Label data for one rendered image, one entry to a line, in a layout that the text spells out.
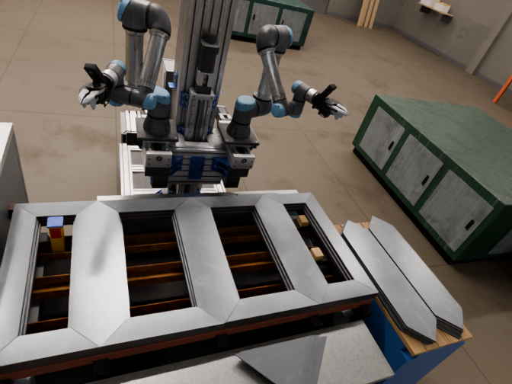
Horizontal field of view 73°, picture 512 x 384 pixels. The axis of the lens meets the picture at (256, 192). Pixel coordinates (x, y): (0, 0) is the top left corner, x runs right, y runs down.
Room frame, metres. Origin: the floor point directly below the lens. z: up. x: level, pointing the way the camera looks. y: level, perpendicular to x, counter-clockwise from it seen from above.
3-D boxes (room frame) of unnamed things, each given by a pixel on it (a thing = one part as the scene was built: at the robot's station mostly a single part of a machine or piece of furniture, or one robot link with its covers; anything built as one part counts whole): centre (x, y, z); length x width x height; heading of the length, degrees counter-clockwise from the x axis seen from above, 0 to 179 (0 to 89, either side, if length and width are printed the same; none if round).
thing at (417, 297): (1.38, -0.86, 0.82); 0.80 x 0.40 x 0.06; 31
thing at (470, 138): (3.85, -2.29, 0.41); 2.02 x 1.85 x 0.82; 28
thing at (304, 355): (0.72, -0.35, 0.77); 0.45 x 0.20 x 0.04; 121
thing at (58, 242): (0.95, 0.79, 0.78); 0.05 x 0.05 x 0.19; 31
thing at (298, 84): (1.88, -0.07, 1.43); 0.11 x 0.08 x 0.09; 55
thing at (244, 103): (1.93, 0.22, 1.20); 0.13 x 0.12 x 0.14; 145
